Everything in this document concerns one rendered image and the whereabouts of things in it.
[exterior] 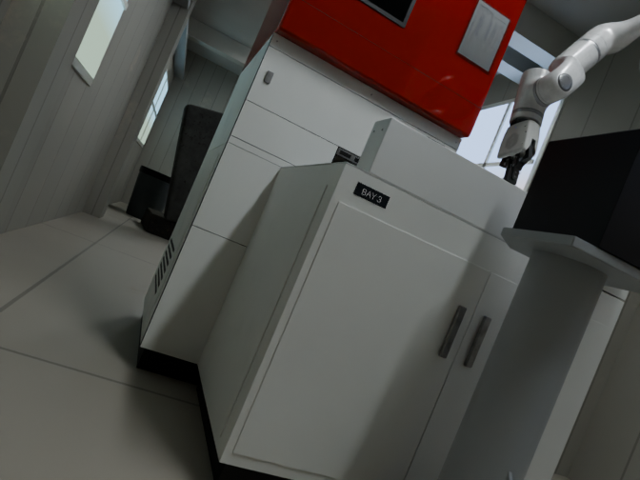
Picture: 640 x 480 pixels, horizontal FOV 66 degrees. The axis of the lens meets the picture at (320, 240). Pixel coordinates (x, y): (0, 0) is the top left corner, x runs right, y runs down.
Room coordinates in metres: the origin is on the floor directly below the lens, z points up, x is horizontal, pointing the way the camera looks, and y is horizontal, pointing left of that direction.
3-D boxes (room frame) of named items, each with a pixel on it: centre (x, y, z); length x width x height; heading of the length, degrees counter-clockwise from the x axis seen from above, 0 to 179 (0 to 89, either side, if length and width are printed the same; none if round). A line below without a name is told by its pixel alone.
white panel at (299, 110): (1.80, 0.03, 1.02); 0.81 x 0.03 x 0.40; 109
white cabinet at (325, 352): (1.57, -0.34, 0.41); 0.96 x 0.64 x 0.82; 109
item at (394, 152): (1.28, -0.29, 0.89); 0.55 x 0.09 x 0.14; 109
